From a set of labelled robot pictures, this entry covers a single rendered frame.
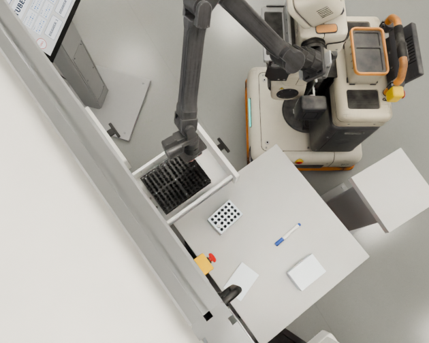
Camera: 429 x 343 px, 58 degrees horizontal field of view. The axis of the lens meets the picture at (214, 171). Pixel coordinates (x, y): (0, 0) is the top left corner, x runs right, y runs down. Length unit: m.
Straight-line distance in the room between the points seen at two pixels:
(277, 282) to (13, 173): 1.32
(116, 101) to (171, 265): 2.30
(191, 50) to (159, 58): 1.65
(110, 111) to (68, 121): 2.18
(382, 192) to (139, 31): 1.96
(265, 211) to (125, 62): 1.60
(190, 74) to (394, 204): 1.09
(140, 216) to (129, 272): 0.06
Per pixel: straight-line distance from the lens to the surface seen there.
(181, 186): 1.53
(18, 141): 0.50
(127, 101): 2.65
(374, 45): 1.93
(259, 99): 2.37
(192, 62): 1.18
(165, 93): 2.68
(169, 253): 0.40
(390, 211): 1.84
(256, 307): 1.65
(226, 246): 1.64
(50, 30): 1.79
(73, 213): 0.45
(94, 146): 0.44
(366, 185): 1.82
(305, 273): 1.63
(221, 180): 1.60
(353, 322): 2.56
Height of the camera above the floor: 2.39
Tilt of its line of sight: 75 degrees down
